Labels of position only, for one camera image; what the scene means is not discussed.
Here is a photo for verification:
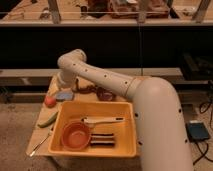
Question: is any red bowl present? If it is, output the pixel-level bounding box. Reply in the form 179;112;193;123
60;122;91;151

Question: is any wooden table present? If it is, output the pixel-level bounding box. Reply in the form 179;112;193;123
25;75;141;158

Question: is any yellow plastic tub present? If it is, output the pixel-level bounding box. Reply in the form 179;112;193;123
48;101;137;157

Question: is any dark purple bowl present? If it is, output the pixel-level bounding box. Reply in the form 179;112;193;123
96;87;116;101

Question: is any metal spoon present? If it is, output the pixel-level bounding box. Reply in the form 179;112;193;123
29;130;52;157

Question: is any black foot pedal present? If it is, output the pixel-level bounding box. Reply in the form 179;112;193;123
186;122;210;142

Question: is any white handled spatula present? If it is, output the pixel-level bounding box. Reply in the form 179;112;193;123
81;117;124;126

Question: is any dark striped block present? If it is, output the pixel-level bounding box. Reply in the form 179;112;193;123
90;134;115;146

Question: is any orange tomato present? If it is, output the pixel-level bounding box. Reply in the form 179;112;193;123
44;96;56;108

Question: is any blue sponge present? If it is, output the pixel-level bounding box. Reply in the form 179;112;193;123
55;92;74;101

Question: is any green cucumber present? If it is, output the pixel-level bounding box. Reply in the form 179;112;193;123
37;112;58;128

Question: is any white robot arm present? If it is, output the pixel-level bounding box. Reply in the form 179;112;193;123
57;49;194;171

